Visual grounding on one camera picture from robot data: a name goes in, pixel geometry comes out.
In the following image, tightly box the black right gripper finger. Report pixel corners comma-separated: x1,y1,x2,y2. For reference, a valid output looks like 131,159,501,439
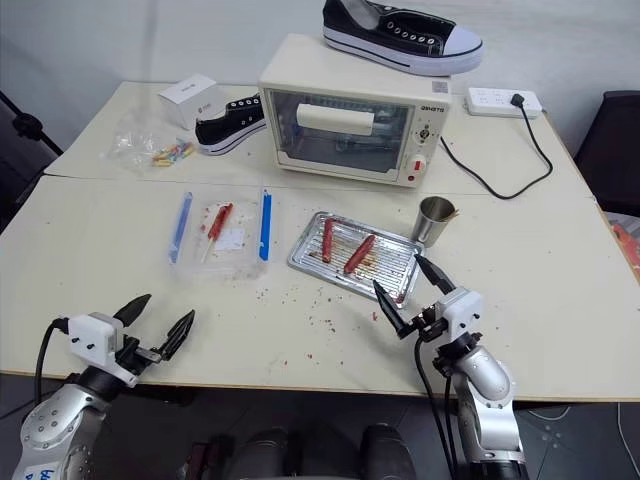
414,253,458,297
372,279,408,342

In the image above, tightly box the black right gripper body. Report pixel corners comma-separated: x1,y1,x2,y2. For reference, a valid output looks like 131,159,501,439
402,302,449,344

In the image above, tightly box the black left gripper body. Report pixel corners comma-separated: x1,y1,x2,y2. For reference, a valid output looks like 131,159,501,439
114,336,164,374

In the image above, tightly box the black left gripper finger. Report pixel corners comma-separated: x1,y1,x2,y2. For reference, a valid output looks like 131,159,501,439
160,309,197,362
112,293,153,328

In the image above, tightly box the red sausage on skewer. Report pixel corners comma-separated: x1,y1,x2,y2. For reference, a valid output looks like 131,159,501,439
206,201,235,242

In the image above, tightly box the ribbed metal baking tray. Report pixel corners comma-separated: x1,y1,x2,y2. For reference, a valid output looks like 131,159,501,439
286,210,426,308

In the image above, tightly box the stainless steel cup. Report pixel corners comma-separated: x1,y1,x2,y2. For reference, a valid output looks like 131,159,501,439
410,195,458,248

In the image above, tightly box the clear plastic bag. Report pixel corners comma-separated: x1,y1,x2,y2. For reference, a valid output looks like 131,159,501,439
101,113,197,175
166,186,282,282

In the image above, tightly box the blue container clip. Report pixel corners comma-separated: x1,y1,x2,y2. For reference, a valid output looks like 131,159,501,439
167,190,194,265
257,186,275,263

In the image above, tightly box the dark rounded shape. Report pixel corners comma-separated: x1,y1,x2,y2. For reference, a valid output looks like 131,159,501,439
238,426,302,480
358,423,417,480

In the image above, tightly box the colourful small sticks bundle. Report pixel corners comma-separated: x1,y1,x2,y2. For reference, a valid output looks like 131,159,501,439
151,140,196,169

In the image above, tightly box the white power strip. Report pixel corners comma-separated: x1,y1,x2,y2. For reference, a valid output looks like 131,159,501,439
462,86,544,120

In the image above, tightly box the orange patterned object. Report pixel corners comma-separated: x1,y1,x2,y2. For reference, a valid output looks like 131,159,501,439
610,211,640,287

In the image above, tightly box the black chair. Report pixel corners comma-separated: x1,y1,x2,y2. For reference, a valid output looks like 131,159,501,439
0,89,65,236
573,90,640,218

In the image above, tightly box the cream toaster oven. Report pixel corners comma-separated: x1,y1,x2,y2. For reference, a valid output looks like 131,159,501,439
256,33,454,193

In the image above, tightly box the small white cardboard box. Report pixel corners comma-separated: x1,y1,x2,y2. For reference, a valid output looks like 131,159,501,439
158,73,227,132

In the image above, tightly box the black canvas sneaker white toe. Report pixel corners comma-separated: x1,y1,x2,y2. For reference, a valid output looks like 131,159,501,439
320,0,485,78

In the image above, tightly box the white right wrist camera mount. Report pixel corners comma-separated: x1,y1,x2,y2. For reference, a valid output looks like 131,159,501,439
438,287,486,347

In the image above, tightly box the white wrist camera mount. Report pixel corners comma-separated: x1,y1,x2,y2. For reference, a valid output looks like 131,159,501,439
438,287,486,347
67,311,139,389

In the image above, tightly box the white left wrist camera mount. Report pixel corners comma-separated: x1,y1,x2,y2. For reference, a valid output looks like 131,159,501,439
67,311,139,389

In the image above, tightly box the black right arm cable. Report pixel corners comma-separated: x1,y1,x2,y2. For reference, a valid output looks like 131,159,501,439
413,333,459,480

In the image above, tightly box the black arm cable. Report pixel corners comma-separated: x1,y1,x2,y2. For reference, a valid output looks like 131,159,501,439
35,318,70,407
413,333,459,480

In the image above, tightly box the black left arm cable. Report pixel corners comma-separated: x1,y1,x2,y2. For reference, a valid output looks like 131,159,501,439
35,318,70,407

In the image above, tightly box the black plug and cord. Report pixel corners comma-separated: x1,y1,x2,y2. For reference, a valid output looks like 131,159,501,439
439,92,554,201

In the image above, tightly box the white floor cable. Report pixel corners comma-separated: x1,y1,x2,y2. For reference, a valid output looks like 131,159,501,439
616,399,640,467

